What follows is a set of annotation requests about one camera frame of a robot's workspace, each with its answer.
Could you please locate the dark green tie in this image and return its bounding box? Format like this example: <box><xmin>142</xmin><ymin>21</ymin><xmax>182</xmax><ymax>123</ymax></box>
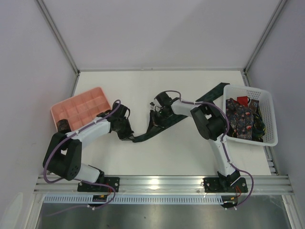
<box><xmin>129</xmin><ymin>83</ymin><xmax>229</xmax><ymax>143</ymax></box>

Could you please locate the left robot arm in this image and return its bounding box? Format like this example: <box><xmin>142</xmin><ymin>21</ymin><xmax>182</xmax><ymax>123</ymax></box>
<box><xmin>43</xmin><ymin>100</ymin><xmax>133</xmax><ymax>185</ymax></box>

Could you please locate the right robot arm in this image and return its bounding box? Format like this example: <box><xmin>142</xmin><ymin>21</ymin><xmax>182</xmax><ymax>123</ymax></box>
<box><xmin>150</xmin><ymin>91</ymin><xmax>241</xmax><ymax>191</ymax></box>

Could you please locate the pink compartment tray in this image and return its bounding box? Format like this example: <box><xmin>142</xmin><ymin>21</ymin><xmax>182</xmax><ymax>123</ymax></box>
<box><xmin>51</xmin><ymin>87</ymin><xmax>111</xmax><ymax>131</ymax></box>

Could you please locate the rolled dark brown tie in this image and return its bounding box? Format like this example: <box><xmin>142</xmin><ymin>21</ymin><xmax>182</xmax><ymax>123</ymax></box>
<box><xmin>56</xmin><ymin>119</ymin><xmax>71</xmax><ymax>132</ymax></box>

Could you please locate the floral navy tie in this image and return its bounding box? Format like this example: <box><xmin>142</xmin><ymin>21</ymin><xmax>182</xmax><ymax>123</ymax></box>
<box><xmin>225</xmin><ymin>98</ymin><xmax>254</xmax><ymax>140</ymax></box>

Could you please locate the red tie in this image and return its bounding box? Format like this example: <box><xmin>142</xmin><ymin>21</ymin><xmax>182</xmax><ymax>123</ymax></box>
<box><xmin>236</xmin><ymin>96</ymin><xmax>250</xmax><ymax>107</ymax></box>

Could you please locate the white plastic basket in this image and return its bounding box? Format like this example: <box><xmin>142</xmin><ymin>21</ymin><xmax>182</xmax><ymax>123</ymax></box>
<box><xmin>224</xmin><ymin>85</ymin><xmax>278</xmax><ymax>147</ymax></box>

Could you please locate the brown patterned tie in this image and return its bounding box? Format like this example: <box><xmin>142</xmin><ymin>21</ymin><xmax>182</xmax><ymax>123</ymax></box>
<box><xmin>248</xmin><ymin>99</ymin><xmax>259</xmax><ymax>115</ymax></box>

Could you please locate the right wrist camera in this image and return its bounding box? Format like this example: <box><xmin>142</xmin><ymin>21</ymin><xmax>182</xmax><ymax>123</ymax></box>
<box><xmin>150</xmin><ymin>99</ymin><xmax>161</xmax><ymax>112</ymax></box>

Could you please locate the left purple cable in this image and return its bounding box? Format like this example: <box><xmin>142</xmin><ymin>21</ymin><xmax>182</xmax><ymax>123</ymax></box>
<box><xmin>44</xmin><ymin>99</ymin><xmax>122</xmax><ymax>184</ymax></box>

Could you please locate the purple cable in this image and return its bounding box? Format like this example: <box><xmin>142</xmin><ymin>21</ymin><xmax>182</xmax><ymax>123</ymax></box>
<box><xmin>44</xmin><ymin>99</ymin><xmax>122</xmax><ymax>184</ymax></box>
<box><xmin>164</xmin><ymin>90</ymin><xmax>254</xmax><ymax>209</ymax></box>

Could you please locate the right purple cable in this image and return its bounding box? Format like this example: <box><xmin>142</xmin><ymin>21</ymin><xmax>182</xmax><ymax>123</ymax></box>
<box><xmin>164</xmin><ymin>90</ymin><xmax>254</xmax><ymax>209</ymax></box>

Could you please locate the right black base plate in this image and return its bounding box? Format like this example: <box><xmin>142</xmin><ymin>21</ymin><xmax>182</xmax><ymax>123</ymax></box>
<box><xmin>203</xmin><ymin>177</ymin><xmax>248</xmax><ymax>193</ymax></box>

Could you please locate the white slotted cable duct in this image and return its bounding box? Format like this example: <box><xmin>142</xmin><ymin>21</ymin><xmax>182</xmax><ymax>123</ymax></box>
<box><xmin>43</xmin><ymin>194</ymin><xmax>223</xmax><ymax>205</ymax></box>

